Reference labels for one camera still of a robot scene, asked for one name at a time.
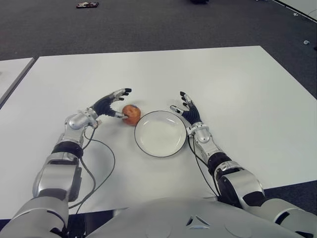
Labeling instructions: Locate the white plate with black rim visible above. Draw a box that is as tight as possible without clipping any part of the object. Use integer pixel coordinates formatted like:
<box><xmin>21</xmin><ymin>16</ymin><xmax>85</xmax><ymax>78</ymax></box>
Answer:
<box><xmin>134</xmin><ymin>110</ymin><xmax>187</xmax><ymax>158</ymax></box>

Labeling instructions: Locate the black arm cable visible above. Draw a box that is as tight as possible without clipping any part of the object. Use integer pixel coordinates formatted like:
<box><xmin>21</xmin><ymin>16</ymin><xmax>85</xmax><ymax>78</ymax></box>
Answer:
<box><xmin>68</xmin><ymin>122</ymin><xmax>116</xmax><ymax>214</ymax></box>
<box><xmin>188</xmin><ymin>135</ymin><xmax>220</xmax><ymax>199</ymax></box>

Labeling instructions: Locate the white neighbouring table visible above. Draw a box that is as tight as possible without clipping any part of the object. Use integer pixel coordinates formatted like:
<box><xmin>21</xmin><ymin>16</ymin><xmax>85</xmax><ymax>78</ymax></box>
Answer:
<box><xmin>273</xmin><ymin>0</ymin><xmax>317</xmax><ymax>19</ymax></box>
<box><xmin>0</xmin><ymin>57</ymin><xmax>35</xmax><ymax>105</ymax></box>

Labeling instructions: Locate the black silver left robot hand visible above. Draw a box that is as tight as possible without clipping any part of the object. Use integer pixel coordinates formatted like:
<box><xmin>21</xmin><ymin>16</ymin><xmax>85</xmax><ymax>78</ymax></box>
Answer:
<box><xmin>91</xmin><ymin>87</ymin><xmax>132</xmax><ymax>119</ymax></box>

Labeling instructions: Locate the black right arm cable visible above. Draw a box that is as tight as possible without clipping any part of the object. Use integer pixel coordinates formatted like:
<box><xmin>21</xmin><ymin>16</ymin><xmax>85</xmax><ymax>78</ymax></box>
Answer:
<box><xmin>188</xmin><ymin>135</ymin><xmax>220</xmax><ymax>199</ymax></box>

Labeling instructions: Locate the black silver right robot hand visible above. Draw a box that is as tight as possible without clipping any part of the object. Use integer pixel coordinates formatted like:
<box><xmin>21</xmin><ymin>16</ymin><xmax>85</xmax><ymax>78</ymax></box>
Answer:
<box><xmin>169</xmin><ymin>91</ymin><xmax>203</xmax><ymax>124</ymax></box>

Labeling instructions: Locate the red apple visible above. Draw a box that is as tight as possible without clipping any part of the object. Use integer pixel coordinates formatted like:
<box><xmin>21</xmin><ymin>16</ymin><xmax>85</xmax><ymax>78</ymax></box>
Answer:
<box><xmin>121</xmin><ymin>104</ymin><xmax>142</xmax><ymax>125</ymax></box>

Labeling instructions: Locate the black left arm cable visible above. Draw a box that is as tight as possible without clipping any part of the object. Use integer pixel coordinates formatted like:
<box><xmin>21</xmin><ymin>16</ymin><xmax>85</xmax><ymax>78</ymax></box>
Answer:
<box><xmin>68</xmin><ymin>122</ymin><xmax>116</xmax><ymax>214</ymax></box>

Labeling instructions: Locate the red black object on floor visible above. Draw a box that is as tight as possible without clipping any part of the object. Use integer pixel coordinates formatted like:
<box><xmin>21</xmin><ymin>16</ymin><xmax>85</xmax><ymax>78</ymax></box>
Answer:
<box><xmin>76</xmin><ymin>1</ymin><xmax>100</xmax><ymax>8</ymax></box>

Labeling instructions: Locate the grey robot torso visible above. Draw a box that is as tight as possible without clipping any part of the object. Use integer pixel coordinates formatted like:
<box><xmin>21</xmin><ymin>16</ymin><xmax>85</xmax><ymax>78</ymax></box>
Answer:
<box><xmin>108</xmin><ymin>197</ymin><xmax>305</xmax><ymax>238</ymax></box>

